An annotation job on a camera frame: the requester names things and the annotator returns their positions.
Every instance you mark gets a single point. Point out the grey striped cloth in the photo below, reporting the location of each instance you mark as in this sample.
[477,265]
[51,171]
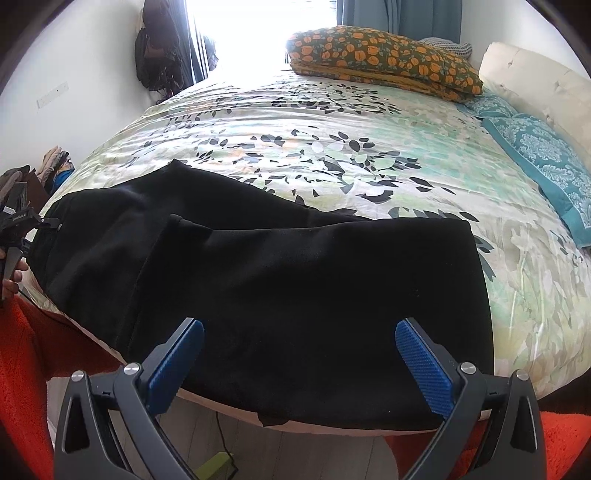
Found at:
[463,50]

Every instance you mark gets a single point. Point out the clothes pile on cabinet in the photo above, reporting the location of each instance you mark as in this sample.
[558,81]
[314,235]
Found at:
[55,169]

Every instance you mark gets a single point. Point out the orange fuzzy garment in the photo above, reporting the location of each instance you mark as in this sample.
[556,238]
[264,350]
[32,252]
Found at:
[36,347]

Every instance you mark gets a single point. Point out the teal curtain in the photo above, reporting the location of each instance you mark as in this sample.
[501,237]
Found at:
[416,19]

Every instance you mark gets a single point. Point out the dark hanging clothes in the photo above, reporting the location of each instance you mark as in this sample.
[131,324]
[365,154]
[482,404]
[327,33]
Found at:
[170,54]

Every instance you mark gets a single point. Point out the green object on floor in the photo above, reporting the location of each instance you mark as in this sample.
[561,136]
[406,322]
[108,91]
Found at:
[214,465]

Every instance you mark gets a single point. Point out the left hand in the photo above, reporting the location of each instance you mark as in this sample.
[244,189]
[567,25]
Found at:
[10,287]

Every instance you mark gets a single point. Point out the black pants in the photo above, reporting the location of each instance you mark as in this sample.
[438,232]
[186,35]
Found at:
[298,305]

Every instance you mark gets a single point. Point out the orange floral folded blanket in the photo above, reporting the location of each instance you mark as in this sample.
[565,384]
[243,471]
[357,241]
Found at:
[377,57]

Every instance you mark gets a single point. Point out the white wall switch plate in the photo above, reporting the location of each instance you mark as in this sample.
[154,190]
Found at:
[52,95]

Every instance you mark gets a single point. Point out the cream padded headboard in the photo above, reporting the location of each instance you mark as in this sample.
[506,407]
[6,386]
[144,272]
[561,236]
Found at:
[543,88]

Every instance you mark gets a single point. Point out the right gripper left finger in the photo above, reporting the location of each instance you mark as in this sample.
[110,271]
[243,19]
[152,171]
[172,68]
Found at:
[87,446]

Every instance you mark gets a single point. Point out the teal patterned pillow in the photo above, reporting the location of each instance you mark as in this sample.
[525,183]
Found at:
[544,156]

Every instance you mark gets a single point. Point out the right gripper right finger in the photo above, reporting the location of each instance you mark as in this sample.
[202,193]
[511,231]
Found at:
[512,446]

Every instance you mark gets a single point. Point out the floral bed sheet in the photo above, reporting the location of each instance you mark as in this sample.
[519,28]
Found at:
[382,152]

